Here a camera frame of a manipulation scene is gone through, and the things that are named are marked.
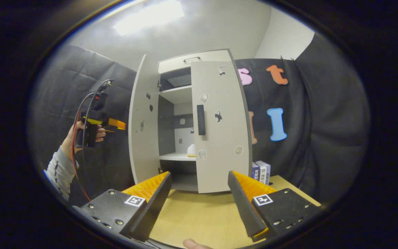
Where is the black backdrop cloth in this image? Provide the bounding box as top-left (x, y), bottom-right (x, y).
top-left (30, 45), bottom-right (137, 204)
top-left (235, 33), bottom-right (370, 204)

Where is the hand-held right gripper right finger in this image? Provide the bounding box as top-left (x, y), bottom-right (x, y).
top-left (228, 170), bottom-right (322, 242)

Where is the blue white carton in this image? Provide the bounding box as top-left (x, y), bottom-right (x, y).
top-left (252, 160), bottom-right (271, 185)

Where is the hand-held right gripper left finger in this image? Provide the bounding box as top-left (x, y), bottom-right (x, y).
top-left (73, 171), bottom-right (172, 242)

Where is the white shoe cabinet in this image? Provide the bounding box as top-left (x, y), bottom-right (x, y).
top-left (158, 49), bottom-right (254, 192)

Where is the white cabinet door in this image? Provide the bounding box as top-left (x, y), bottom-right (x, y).
top-left (190, 61), bottom-right (253, 193)
top-left (128, 54), bottom-right (161, 184)

